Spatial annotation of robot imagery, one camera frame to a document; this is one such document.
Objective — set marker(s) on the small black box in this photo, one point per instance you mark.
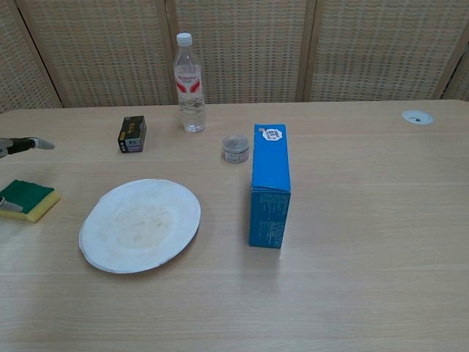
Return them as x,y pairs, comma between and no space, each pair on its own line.
132,133

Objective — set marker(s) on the tall blue carton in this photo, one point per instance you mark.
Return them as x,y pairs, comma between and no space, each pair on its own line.
269,205

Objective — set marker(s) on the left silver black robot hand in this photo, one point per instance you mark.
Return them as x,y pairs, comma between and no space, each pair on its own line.
22,144

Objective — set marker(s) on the green yellow sponge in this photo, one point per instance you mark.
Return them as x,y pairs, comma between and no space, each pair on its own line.
33,196

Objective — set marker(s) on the clear plastic water bottle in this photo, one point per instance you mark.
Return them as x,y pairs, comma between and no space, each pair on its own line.
190,99

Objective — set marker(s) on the white stained plate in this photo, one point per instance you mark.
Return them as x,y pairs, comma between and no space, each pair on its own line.
141,227

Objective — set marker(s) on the woven bamboo screen panel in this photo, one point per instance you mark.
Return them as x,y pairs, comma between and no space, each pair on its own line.
249,51
459,84
102,55
377,51
18,73

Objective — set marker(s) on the small clear jar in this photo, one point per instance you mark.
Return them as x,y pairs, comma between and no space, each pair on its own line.
236,148

